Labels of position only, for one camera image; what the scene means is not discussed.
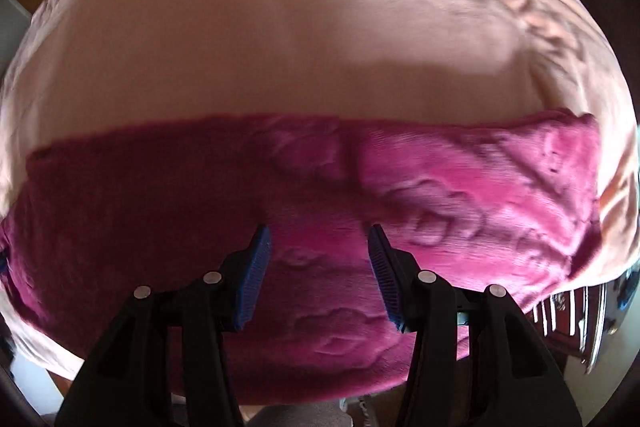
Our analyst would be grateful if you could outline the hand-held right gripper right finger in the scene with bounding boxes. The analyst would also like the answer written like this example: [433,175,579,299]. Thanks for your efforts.
[366,224,583,427]

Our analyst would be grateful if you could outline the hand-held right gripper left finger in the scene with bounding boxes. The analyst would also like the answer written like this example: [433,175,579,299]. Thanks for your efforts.
[55,224,273,427]

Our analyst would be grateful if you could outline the magenta fleece pants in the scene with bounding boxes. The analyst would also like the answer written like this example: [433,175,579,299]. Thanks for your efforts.
[0,107,603,395]

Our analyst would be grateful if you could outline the shiny metal rack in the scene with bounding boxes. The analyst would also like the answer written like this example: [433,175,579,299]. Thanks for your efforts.
[530,274,640,375]

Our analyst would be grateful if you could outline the pink bed sheet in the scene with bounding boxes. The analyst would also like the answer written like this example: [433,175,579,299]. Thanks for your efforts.
[0,0,640,380]

